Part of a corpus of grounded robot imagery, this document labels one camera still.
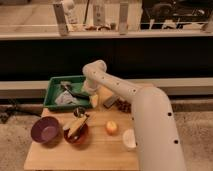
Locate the purple bowl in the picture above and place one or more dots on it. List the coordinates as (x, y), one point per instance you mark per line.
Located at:
(45, 129)

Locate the grey metal post right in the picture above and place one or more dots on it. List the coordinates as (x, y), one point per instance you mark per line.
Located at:
(123, 16)

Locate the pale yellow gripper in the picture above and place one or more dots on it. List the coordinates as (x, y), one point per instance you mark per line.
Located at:
(94, 100)

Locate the dark red grapes bunch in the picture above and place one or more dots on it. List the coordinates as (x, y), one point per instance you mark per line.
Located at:
(123, 106)

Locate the grey metal post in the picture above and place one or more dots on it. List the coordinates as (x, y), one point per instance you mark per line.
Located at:
(60, 18)
(98, 14)
(123, 16)

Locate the red bowl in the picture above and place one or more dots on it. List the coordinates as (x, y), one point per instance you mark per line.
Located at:
(79, 137)

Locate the small dark metal clip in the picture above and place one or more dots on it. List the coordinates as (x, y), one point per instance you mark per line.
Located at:
(79, 112)

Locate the black handled brush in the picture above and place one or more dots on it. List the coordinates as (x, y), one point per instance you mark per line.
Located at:
(68, 87)

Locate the white cup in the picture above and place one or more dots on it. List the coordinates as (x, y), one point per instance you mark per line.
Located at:
(128, 138)

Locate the grey metal post middle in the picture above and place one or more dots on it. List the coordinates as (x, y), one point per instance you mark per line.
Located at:
(98, 14)

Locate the orange fruit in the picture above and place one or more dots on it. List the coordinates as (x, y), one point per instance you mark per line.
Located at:
(111, 127)

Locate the wooden board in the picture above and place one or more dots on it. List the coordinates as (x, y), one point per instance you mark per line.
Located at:
(100, 152)

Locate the green plastic tray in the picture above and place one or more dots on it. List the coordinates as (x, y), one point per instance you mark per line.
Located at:
(54, 90)

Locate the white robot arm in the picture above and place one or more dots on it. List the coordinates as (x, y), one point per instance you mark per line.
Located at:
(158, 144)

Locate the grey rectangular block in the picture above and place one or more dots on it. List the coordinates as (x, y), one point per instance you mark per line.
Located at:
(110, 101)

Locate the yellow sponge in bowl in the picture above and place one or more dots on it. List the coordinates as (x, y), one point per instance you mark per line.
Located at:
(72, 126)

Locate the light blue cloth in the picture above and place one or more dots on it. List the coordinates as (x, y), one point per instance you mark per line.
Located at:
(65, 98)

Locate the grey metal post left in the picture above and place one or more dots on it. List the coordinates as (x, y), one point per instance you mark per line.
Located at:
(60, 18)

